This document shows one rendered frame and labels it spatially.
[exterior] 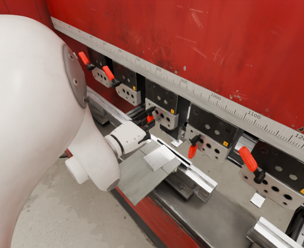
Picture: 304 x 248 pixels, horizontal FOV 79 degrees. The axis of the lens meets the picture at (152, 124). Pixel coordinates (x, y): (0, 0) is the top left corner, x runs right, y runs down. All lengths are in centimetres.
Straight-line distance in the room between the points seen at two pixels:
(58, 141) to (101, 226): 165
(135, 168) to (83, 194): 121
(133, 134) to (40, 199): 157
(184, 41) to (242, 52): 15
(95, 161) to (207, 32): 39
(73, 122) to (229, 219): 80
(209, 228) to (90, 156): 57
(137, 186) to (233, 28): 60
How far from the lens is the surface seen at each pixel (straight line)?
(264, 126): 49
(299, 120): 46
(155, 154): 84
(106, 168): 50
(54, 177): 217
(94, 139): 48
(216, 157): 63
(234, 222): 90
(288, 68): 43
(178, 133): 73
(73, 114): 17
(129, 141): 62
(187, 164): 84
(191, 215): 86
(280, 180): 58
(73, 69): 17
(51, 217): 197
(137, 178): 78
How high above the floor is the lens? 167
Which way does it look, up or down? 44 degrees down
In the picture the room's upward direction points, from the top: straight up
